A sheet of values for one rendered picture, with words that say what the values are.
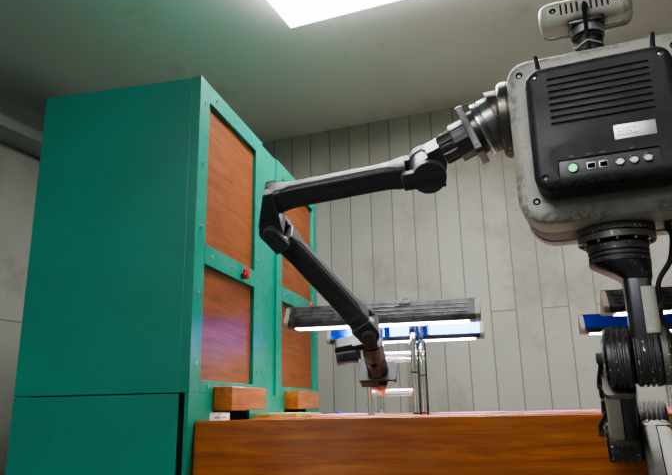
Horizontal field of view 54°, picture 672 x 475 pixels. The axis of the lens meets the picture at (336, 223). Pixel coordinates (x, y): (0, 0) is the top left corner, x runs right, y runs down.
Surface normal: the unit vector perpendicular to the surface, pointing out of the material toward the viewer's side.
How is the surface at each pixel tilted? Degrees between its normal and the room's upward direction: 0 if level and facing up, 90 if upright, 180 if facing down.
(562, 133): 90
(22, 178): 90
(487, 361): 90
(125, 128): 90
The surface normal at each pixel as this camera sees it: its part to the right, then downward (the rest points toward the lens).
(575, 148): -0.44, -0.17
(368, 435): -0.23, -0.26
